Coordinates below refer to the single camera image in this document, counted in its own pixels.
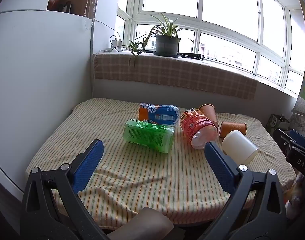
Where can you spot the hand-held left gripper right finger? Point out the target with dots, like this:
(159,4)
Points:
(219,164)

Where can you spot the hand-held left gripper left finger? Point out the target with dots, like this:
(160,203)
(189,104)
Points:
(90,163)

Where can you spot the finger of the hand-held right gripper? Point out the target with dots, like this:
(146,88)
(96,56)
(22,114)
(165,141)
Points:
(297,136)

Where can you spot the white cup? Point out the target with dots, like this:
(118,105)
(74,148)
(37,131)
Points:
(240,147)

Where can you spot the short orange paper cup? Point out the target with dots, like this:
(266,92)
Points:
(233,128)

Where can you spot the tall orange paper cup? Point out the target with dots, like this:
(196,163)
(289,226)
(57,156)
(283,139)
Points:
(209,113)

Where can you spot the green and white paper bag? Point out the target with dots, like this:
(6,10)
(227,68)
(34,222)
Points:
(278,123)

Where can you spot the grey textured fabric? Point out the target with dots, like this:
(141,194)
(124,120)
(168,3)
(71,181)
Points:
(303,110)

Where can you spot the floral cloth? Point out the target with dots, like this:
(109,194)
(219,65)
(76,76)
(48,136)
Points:
(295,192)

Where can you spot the red drink bottle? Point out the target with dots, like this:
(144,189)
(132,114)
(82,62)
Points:
(198,127)

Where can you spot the striped bed sheet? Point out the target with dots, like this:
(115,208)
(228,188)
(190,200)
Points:
(132,177)

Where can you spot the green snack packet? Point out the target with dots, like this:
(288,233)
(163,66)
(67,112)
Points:
(150,135)

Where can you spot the blue orange snack packet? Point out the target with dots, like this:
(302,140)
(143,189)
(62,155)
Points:
(159,113)

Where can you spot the person's trousered leg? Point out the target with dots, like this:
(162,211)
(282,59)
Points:
(142,223)

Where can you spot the white cabinet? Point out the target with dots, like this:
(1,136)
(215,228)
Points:
(42,85)

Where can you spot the checked beige cloth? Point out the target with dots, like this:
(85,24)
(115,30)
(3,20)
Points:
(172,76)

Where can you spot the black flat device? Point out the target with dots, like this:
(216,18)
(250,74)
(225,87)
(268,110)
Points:
(190,55)

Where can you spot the white power strip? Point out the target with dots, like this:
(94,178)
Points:
(113,50)

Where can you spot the white plug charger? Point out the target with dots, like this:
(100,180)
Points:
(117,42)

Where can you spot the potted spider plant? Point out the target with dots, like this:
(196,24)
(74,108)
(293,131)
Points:
(167,43)

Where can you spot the dark books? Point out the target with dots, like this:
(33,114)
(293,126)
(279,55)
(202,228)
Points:
(65,7)

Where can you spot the white window frame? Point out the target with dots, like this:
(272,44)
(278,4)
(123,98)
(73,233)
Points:
(199,23)

